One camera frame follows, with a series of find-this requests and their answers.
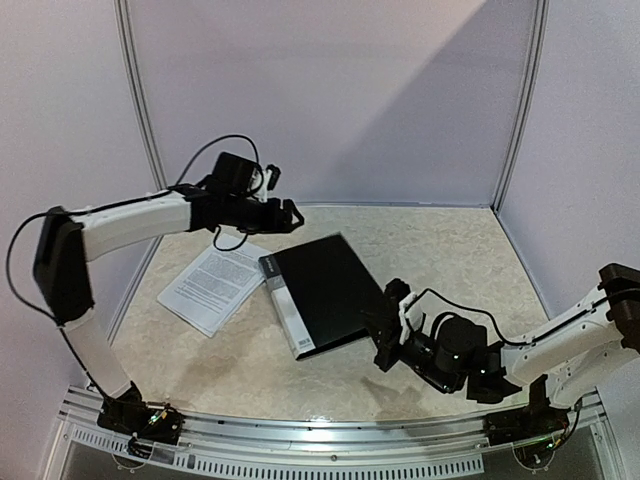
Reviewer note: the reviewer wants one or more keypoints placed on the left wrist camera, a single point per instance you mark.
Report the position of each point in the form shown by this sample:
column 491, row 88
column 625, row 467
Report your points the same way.
column 271, row 175

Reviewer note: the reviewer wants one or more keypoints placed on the right aluminium frame post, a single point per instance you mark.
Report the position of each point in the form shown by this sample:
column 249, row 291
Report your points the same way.
column 525, row 100

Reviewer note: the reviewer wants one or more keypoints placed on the black file folder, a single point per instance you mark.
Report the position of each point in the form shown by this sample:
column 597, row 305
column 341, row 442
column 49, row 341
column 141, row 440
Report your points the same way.
column 323, row 294

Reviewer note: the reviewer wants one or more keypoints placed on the curved aluminium rail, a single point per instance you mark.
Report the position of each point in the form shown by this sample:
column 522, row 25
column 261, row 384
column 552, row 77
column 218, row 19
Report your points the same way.
column 315, row 435

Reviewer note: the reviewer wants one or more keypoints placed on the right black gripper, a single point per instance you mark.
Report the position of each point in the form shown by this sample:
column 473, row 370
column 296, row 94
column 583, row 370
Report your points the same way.
column 392, row 331

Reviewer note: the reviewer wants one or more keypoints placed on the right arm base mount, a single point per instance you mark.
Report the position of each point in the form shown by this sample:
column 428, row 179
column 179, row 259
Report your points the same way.
column 537, row 418

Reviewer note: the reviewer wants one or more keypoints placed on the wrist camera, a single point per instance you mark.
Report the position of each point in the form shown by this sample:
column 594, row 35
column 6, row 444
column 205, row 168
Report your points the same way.
column 410, row 315
column 271, row 175

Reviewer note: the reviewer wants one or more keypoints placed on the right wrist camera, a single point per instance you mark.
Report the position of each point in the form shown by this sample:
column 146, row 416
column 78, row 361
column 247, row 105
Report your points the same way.
column 410, row 315

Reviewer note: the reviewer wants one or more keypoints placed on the perforated white cable tray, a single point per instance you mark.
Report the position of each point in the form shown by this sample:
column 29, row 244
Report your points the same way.
column 96, row 455

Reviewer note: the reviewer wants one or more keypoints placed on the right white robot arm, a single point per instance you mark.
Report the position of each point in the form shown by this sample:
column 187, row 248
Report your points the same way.
column 568, row 355

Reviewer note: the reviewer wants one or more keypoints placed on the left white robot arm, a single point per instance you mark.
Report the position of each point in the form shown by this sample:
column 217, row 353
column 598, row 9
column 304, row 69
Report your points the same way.
column 70, row 240

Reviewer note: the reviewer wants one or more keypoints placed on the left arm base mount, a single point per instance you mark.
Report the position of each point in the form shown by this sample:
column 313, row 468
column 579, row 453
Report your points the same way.
column 129, row 414

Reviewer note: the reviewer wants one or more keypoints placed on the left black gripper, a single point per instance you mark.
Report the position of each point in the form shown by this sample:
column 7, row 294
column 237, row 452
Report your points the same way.
column 272, row 226

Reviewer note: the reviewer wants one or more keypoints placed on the printed paper stack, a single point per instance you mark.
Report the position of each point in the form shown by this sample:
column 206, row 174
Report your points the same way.
column 214, row 285

